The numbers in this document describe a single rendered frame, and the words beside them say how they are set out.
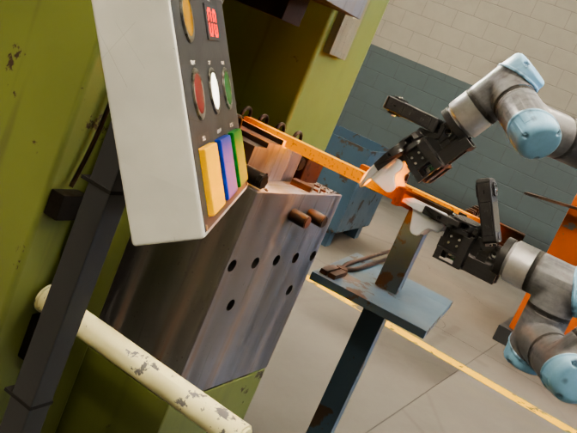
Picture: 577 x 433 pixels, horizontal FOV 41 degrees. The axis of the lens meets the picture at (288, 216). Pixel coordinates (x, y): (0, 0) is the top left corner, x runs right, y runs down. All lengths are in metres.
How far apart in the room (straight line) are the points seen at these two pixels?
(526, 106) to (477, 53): 8.03
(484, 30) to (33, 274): 8.30
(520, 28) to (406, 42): 1.34
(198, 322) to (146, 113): 0.71
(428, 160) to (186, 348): 0.57
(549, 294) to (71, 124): 0.82
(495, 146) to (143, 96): 8.40
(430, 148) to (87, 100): 0.59
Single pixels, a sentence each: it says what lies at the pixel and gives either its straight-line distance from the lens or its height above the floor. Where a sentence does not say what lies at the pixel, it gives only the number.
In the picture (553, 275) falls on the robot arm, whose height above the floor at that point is 1.00.
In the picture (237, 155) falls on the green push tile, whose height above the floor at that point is 1.01.
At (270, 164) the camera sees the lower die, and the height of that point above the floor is 0.95.
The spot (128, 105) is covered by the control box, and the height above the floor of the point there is 1.06.
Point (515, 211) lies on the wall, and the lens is 9.05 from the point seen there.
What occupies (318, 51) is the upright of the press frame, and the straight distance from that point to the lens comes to 1.80.
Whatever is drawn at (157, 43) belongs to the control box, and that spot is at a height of 1.13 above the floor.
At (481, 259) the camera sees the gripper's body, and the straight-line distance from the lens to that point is 1.39.
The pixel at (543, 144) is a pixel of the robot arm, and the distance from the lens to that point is 1.29.
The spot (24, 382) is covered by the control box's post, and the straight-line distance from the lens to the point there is 1.12.
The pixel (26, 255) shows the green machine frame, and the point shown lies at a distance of 1.33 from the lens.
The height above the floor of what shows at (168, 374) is 0.64.
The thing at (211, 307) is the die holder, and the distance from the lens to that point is 1.45.
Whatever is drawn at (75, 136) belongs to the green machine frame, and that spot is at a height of 0.91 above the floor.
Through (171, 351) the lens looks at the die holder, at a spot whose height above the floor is 0.56.
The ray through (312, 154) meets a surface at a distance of 1.49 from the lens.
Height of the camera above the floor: 1.18
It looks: 12 degrees down
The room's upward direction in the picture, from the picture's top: 23 degrees clockwise
